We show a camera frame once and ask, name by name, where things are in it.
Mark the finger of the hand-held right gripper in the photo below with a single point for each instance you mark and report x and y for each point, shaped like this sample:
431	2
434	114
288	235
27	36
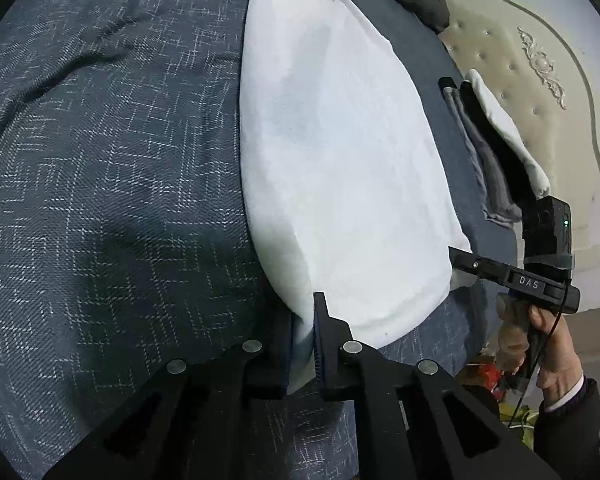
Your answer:
475	262

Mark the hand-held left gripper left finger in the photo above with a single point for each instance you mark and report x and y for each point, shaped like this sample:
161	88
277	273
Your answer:
270	365

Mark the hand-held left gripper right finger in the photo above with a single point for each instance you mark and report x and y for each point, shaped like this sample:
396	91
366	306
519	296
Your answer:
320	345

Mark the white shirt with black trim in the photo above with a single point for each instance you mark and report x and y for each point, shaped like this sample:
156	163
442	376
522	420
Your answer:
340	160

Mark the person's right forearm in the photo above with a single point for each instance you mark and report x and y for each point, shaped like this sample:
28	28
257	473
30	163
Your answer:
570	435

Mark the person's right hand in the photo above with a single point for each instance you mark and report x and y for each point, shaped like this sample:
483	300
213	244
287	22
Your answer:
562	360

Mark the white folded garment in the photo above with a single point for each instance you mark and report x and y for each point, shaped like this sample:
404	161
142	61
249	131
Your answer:
510	130

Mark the pile of colourful clutter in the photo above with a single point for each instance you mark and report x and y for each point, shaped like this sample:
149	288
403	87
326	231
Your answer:
490	375

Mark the cream tufted headboard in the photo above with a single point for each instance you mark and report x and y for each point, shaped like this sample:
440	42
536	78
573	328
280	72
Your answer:
555	110

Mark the blue bed cover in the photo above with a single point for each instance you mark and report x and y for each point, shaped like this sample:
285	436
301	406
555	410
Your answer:
105	160

